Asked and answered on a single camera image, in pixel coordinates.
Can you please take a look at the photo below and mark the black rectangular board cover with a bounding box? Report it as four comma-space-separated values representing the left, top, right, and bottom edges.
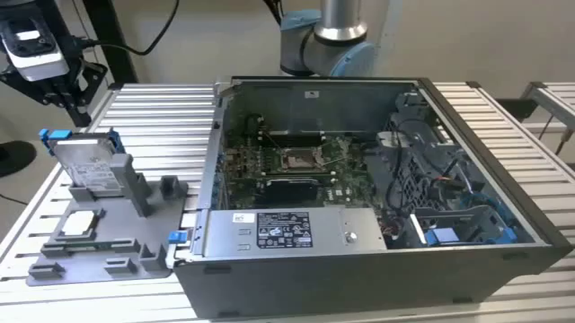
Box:
266, 178, 321, 207

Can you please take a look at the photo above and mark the silver CPU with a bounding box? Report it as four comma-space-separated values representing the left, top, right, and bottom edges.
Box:
62, 211, 98, 236

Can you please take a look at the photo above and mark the metal slat side table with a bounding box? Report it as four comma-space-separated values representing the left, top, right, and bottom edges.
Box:
519, 80, 575, 156

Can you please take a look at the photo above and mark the grey parts rack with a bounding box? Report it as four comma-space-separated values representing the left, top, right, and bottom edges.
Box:
26, 127, 201, 287

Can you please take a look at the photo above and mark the green motherboard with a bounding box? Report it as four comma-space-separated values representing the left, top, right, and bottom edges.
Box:
219, 114, 385, 210

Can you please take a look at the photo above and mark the black open PC case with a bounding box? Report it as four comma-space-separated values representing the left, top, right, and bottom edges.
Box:
172, 75, 575, 319

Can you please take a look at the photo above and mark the green RAM stick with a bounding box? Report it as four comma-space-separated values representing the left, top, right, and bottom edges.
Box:
43, 240, 136, 252

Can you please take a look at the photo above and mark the hard disk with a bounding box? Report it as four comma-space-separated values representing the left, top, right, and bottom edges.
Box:
39, 127, 126, 203

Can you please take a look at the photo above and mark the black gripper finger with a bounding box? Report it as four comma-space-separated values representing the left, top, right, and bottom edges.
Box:
64, 100, 94, 128

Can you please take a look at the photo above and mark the CPU socket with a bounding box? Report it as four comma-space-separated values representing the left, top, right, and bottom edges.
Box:
279, 147, 323, 171

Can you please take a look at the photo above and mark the black frame post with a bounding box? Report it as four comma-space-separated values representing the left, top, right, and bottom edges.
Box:
84, 0, 139, 85

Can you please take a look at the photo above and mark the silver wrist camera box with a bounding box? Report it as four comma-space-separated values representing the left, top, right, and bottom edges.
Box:
0, 18, 71, 82

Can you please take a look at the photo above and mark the black cable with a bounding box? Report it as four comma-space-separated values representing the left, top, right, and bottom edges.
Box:
71, 0, 182, 57

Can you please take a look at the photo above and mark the blue carrier in bay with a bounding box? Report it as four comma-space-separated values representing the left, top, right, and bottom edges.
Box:
422, 228, 461, 244

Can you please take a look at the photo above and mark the locking lever wire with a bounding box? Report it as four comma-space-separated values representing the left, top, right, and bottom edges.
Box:
263, 131, 285, 149

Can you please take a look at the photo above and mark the black round stand foot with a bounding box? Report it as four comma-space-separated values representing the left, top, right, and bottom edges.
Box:
0, 140, 38, 178

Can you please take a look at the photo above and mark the black plastic disk bay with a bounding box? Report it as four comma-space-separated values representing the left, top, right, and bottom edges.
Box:
362, 110, 519, 250

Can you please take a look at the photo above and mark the silver power supply unit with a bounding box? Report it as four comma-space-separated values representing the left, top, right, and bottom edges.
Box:
201, 207, 389, 254

